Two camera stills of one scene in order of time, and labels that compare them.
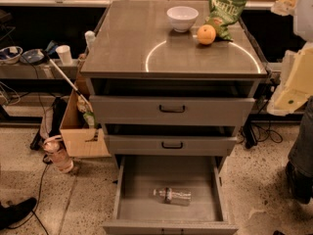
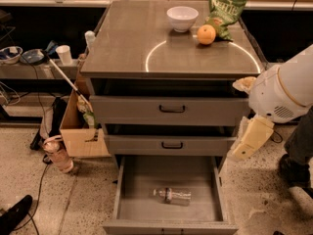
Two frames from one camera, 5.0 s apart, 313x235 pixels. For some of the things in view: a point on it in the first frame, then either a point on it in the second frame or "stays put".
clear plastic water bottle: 172,196 stays put
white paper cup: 65,54 stays put
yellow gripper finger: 287,5 -> 245,83
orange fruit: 205,34 stays put
